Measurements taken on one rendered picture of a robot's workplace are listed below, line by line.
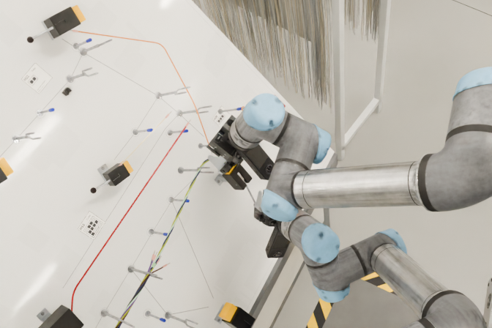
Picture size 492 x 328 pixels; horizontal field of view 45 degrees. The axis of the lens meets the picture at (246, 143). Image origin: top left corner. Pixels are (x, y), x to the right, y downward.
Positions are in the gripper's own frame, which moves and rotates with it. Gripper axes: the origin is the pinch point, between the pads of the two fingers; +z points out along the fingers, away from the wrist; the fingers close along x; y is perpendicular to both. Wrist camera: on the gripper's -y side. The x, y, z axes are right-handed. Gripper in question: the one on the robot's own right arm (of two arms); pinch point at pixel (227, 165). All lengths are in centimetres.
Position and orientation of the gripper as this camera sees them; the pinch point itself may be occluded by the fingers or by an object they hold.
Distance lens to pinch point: 151.4
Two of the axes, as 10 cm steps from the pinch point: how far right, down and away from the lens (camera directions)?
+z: -3.1, 3.3, 8.9
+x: -5.5, 7.1, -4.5
